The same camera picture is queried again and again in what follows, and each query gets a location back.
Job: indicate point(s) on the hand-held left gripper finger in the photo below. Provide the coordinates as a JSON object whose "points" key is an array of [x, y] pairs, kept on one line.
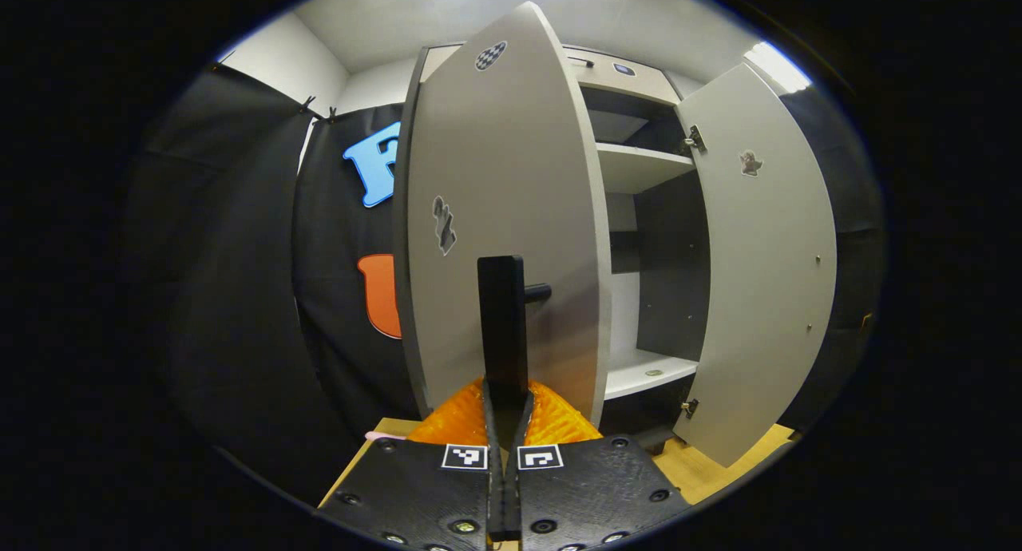
{"points": [[495, 495], [514, 495]]}

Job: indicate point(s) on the grey double-door shoe cabinet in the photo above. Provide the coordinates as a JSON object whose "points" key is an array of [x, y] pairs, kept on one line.
{"points": [[671, 255]]}

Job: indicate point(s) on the grey cabinet door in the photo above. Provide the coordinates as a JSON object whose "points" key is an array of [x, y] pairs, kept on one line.
{"points": [[511, 176], [766, 255]]}

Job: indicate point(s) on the white cabinet shelf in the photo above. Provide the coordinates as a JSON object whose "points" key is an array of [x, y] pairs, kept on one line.
{"points": [[643, 371], [639, 166]]}

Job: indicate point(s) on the metal door hinge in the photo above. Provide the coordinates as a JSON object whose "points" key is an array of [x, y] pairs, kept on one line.
{"points": [[690, 408], [695, 140]]}

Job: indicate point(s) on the grey cabinet drawer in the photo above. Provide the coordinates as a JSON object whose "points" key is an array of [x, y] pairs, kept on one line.
{"points": [[639, 88]]}

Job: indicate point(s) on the black backdrop cloth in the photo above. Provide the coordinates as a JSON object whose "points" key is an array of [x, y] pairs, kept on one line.
{"points": [[239, 295]]}

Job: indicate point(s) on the ceiling light panel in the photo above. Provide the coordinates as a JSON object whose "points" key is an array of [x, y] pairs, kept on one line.
{"points": [[776, 65]]}

